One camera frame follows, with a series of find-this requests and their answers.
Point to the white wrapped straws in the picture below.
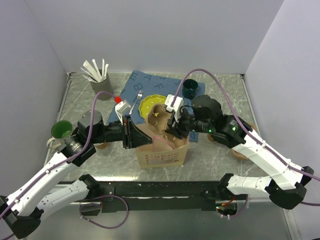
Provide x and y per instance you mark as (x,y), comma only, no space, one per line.
(93,73)

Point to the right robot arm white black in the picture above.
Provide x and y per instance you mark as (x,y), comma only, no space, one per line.
(285,181)

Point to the dark green mug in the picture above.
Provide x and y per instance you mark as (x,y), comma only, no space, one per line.
(189,88)

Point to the brown pulp cup carrier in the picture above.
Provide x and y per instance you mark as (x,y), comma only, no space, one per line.
(156,121)

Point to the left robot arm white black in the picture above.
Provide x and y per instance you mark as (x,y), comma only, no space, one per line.
(24,209)

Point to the stack of brown paper cups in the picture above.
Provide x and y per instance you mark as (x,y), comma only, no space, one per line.
(101,146)

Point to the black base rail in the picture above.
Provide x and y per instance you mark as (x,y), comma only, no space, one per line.
(161,195)

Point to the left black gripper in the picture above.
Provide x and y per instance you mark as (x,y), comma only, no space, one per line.
(131,136)

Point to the silver fork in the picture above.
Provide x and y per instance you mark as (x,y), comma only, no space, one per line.
(138,97)

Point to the grey straw holder cup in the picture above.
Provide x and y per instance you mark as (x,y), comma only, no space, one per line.
(103,86)

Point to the blue alphabet cloth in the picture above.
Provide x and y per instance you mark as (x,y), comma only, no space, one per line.
(152,85)

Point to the brown paper cup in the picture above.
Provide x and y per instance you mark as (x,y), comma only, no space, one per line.
(210,138)

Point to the pink paper gift bag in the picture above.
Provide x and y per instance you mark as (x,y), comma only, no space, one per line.
(149,159)

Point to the yellow-green dotted plate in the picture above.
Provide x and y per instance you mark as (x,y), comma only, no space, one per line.
(147,103)

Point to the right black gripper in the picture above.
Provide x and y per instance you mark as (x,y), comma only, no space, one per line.
(176,128)

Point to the green interior enamel mug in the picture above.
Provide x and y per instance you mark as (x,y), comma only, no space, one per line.
(60,131)

